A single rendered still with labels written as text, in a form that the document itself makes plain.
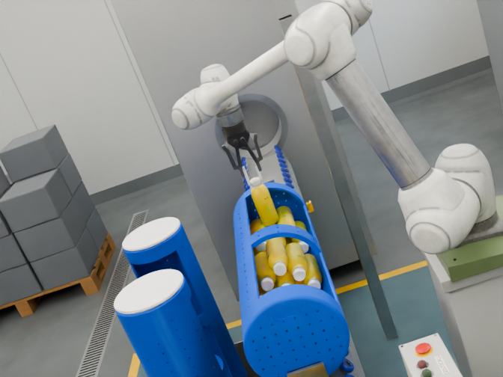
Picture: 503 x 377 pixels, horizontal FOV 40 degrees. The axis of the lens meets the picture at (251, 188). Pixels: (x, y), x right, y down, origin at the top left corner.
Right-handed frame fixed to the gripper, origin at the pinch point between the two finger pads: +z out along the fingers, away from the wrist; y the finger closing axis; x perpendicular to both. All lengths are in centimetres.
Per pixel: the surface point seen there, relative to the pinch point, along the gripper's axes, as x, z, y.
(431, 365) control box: 103, 22, -29
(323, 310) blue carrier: 77, 15, -9
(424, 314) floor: -75, 131, -53
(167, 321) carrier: 17, 36, 47
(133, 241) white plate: -48, 28, 63
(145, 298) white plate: 9, 28, 52
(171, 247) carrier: -40, 33, 47
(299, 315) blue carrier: 77, 14, -3
